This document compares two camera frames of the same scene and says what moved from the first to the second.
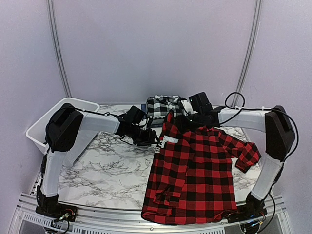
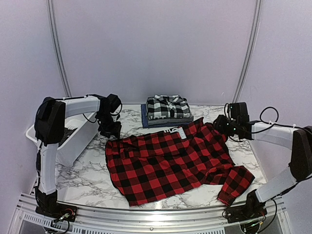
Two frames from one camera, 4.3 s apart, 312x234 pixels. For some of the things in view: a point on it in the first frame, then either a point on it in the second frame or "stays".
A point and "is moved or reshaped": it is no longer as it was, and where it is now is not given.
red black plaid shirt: x=192 y=179 is moved or reshaped
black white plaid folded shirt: x=157 y=105 stays
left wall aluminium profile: x=54 y=27 stays
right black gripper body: x=195 y=123 → x=228 y=129
